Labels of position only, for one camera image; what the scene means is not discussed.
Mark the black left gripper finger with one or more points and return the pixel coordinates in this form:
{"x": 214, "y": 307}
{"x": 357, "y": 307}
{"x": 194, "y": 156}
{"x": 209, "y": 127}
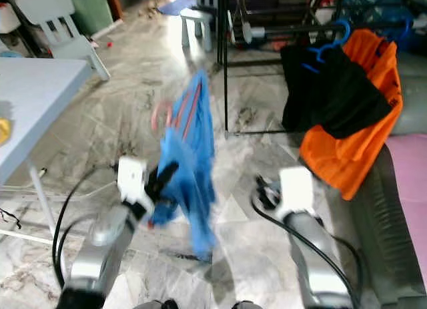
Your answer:
{"x": 163, "y": 181}

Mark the light blue garment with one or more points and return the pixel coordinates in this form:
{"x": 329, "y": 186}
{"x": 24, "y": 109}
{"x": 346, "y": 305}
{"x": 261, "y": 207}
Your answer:
{"x": 190, "y": 182}

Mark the pink clothes hanger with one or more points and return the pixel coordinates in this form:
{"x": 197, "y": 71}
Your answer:
{"x": 193, "y": 109}

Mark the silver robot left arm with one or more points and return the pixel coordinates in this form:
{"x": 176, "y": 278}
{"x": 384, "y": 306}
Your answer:
{"x": 100, "y": 255}

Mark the blue clothes hanger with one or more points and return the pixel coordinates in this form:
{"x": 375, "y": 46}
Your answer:
{"x": 327, "y": 49}

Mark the orange garment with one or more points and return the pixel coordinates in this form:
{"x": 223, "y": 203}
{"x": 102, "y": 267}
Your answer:
{"x": 347, "y": 162}

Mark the grey robot left leg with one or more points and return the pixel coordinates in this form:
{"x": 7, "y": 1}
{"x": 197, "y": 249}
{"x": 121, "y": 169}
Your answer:
{"x": 157, "y": 305}

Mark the grey sofa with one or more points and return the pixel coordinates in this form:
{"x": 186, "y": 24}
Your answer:
{"x": 373, "y": 222}

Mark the black garment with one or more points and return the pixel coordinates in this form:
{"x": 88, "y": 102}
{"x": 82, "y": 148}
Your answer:
{"x": 333, "y": 95}

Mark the pink sofa cover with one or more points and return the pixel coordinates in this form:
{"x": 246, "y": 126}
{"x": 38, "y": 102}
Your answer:
{"x": 410, "y": 182}

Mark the yellow garment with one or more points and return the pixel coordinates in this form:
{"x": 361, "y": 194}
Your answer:
{"x": 4, "y": 131}

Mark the black metal drying rack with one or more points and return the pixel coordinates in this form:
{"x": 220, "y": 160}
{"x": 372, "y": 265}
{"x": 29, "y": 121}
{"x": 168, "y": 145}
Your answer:
{"x": 248, "y": 33}

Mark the brown cardboard scraps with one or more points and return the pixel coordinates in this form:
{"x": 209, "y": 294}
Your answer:
{"x": 151, "y": 12}

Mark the blue floor mat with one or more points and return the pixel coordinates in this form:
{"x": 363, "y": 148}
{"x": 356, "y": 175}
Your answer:
{"x": 177, "y": 5}

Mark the green folded mat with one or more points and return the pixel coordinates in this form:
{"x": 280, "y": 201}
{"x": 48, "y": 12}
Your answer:
{"x": 90, "y": 9}

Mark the blue storage bag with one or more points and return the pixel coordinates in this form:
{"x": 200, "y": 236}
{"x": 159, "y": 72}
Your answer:
{"x": 380, "y": 9}

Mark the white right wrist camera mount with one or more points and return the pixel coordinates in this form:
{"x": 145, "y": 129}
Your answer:
{"x": 297, "y": 189}

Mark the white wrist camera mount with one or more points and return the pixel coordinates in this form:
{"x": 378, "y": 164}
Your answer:
{"x": 297, "y": 189}
{"x": 132, "y": 179}

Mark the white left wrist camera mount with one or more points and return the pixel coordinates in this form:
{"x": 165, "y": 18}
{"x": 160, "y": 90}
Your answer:
{"x": 132, "y": 179}

